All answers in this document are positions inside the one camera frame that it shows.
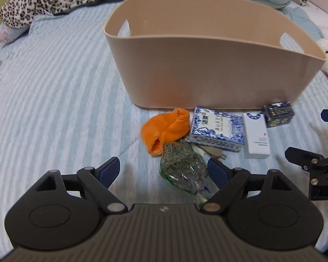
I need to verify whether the orange cloth pouch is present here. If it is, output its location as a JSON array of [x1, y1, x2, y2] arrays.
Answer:
[[140, 108, 190, 156]]

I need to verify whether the white slim box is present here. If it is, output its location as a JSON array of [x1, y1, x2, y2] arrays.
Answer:
[[242, 112, 270, 159]]

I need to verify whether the pink floral pillow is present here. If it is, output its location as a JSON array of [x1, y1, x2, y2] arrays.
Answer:
[[0, 23, 29, 44]]

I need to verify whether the dark blue star box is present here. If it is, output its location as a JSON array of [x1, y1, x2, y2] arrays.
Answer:
[[263, 102, 295, 128]]

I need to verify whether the bag of dried herbs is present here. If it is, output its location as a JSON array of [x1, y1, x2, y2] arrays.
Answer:
[[160, 140, 211, 202]]

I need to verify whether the beige plastic storage basket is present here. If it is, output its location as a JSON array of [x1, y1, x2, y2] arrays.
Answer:
[[104, 0, 326, 110]]

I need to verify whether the blue white porcelain-pattern box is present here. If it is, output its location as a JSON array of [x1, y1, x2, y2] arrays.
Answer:
[[188, 107, 245, 152]]

